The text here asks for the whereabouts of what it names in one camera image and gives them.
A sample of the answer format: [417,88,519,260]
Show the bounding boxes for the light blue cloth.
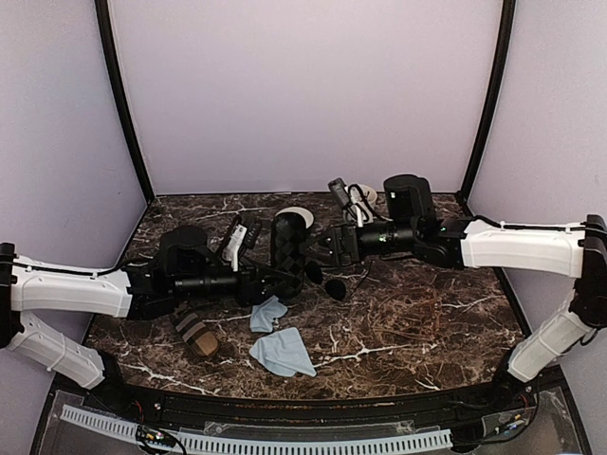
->
[249,327,317,377]
[249,296,288,334]

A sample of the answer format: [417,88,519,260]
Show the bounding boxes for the black checkered glasses case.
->
[270,211,307,300]

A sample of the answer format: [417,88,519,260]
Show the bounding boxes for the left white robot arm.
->
[1,226,293,413]

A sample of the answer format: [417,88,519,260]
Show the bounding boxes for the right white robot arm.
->
[302,174,606,411]

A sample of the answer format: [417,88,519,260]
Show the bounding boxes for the black aviator sunglasses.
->
[304,261,371,301]

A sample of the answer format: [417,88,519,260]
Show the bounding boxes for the white and navy bowl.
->
[277,206,315,229]

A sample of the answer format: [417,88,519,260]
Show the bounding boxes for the white seahorse mug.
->
[348,184,377,206]

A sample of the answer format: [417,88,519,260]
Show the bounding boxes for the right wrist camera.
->
[328,177,377,228]

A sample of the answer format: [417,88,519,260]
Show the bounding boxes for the white slotted cable duct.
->
[59,405,452,454]

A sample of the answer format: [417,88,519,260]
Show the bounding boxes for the black front rail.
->
[46,369,565,430]

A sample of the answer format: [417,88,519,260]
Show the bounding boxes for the right black frame post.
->
[457,0,517,204]

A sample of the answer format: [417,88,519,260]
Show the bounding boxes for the black frame post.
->
[457,0,517,204]
[94,0,156,205]

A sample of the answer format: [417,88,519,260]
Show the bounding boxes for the left black frame post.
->
[94,0,156,205]

